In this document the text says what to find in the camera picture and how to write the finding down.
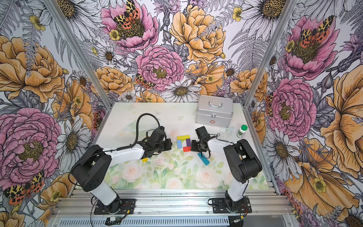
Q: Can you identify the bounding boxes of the red block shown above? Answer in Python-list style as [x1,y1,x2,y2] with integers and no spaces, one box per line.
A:
[183,146,191,152]

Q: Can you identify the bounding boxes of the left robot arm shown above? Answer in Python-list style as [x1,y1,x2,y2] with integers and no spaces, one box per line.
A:
[70,126,172,214]

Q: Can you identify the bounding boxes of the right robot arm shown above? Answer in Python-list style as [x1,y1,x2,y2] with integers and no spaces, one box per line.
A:
[191,126,262,215]

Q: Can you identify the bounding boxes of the teal block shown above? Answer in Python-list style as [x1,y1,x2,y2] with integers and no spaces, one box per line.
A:
[198,152,210,166]

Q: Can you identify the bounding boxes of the clear glass bowl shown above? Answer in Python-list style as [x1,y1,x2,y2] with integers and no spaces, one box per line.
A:
[124,116,158,132]

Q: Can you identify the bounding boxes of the silver metal case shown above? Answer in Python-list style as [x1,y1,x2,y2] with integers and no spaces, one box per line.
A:
[195,95,233,127]

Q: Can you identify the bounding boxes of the white green-capped bottle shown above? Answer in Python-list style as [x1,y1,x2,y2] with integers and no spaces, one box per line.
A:
[237,124,248,138]

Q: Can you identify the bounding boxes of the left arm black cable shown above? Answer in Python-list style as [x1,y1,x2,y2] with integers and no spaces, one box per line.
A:
[135,113,161,148]

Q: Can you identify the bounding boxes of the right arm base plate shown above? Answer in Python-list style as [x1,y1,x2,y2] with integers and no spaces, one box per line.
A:
[208,196,252,214]

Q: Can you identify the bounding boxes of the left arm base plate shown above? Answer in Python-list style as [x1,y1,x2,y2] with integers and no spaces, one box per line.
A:
[93,198,136,215]

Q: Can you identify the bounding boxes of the aluminium rail frame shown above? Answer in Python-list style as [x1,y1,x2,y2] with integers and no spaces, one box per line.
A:
[49,189,298,227]

